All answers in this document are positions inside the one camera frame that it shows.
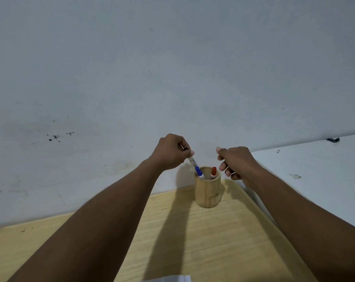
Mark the person's right hand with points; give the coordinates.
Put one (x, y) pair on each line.
(239, 161)

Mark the person's left hand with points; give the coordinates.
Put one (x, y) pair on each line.
(167, 152)

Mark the person's right fingers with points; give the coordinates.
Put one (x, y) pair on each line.
(224, 165)

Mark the person's left thumb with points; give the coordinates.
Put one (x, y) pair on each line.
(185, 155)

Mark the white marker with blue cap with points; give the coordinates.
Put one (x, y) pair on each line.
(196, 168)

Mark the person's right forearm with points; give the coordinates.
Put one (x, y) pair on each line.
(306, 232)

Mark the person's left forearm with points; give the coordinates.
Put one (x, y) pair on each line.
(101, 220)

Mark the white marker with red cap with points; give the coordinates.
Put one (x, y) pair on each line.
(213, 172)

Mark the round wooden pen holder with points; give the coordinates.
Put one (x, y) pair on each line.
(207, 192)

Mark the small grey scrap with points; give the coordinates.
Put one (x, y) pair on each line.
(295, 176)

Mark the small black clip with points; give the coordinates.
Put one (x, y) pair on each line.
(333, 140)

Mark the white paper sheet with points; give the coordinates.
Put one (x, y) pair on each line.
(171, 279)

